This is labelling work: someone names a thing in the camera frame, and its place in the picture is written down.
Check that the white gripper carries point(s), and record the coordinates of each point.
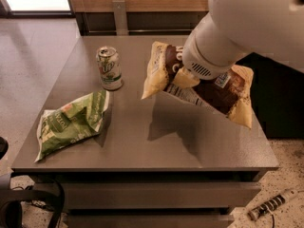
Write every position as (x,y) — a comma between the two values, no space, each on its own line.
(199,65)

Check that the brown chip bag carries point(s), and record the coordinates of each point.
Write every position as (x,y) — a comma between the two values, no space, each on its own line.
(228,94)

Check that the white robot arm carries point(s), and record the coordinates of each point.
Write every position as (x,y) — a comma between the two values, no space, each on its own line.
(233,29)

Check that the green jalapeno chip bag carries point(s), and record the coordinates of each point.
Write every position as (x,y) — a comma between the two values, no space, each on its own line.
(78,120)

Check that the green soda can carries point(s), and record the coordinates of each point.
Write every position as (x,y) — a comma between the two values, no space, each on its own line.
(108,62)

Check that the grey drawer cabinet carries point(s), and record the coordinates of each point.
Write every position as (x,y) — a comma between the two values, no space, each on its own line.
(159,162)

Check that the white power strip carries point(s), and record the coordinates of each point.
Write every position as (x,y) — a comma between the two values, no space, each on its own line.
(272,204)

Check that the black chair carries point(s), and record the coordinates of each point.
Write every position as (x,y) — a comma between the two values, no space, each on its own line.
(10,202)

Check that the left metal wall bracket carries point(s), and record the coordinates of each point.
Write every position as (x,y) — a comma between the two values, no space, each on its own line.
(120,17)

